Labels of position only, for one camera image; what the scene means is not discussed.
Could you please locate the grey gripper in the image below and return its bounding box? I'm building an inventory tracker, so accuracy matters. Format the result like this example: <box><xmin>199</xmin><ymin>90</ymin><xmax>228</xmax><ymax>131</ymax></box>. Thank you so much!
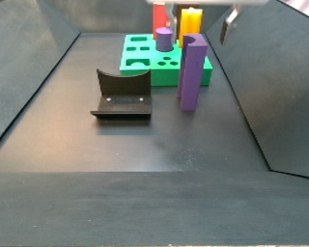
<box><xmin>145</xmin><ymin>0</ymin><xmax>269</xmax><ymax>44</ymax></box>

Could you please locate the purple arch block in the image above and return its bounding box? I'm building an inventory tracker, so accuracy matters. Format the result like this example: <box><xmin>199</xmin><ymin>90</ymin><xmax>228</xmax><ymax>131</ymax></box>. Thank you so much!
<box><xmin>177</xmin><ymin>33</ymin><xmax>208</xmax><ymax>111</ymax></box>

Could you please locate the green shape sorter board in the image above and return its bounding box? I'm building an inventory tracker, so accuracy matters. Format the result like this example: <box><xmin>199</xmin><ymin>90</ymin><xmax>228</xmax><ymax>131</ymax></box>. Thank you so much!
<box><xmin>119</xmin><ymin>33</ymin><xmax>213</xmax><ymax>87</ymax></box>

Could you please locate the yellow star peg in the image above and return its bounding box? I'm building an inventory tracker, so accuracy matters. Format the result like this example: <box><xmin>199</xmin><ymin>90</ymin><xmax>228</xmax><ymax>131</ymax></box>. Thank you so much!
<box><xmin>179</xmin><ymin>8</ymin><xmax>204</xmax><ymax>47</ymax></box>

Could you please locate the brown rectangular peg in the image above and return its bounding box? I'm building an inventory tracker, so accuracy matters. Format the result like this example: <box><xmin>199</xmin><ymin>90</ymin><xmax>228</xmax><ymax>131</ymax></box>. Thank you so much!
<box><xmin>176</xmin><ymin>4</ymin><xmax>200</xmax><ymax>19</ymax></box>

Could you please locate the red cylinder peg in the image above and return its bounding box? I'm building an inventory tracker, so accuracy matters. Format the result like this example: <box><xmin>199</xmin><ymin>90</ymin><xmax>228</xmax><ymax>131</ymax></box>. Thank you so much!
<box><xmin>152</xmin><ymin>2</ymin><xmax>169</xmax><ymax>39</ymax></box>

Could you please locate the purple cylinder peg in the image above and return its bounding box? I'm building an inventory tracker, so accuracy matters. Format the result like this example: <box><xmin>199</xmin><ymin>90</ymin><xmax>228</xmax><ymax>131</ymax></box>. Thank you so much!
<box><xmin>156</xmin><ymin>27</ymin><xmax>173</xmax><ymax>52</ymax></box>

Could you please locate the black curved holder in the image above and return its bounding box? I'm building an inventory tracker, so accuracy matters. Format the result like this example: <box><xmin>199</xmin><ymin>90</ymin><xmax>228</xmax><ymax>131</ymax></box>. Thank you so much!
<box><xmin>91</xmin><ymin>69</ymin><xmax>152</xmax><ymax>118</ymax></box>

